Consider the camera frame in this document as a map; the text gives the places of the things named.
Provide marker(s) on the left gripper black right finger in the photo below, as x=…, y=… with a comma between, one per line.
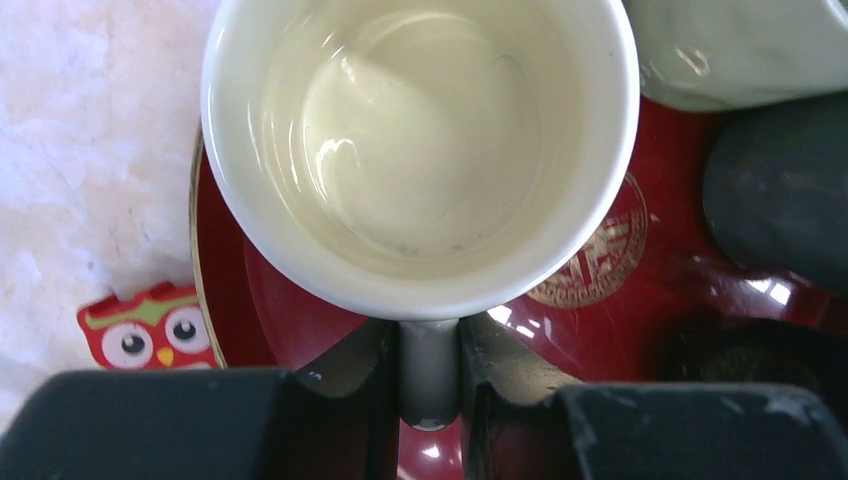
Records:
x=524, y=419

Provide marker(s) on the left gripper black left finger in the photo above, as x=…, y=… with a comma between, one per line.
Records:
x=335, y=418

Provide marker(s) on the white faceted cup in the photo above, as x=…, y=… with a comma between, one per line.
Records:
x=763, y=351

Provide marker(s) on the dark green mug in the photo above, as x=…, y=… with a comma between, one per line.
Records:
x=775, y=189

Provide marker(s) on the red owl number tag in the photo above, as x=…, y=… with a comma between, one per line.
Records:
x=160, y=328

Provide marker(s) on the light green mug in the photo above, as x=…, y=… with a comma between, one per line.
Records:
x=703, y=56

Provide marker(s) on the red round tray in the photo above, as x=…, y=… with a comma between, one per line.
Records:
x=649, y=273

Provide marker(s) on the cream ceramic mug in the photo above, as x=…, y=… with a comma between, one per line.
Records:
x=420, y=161

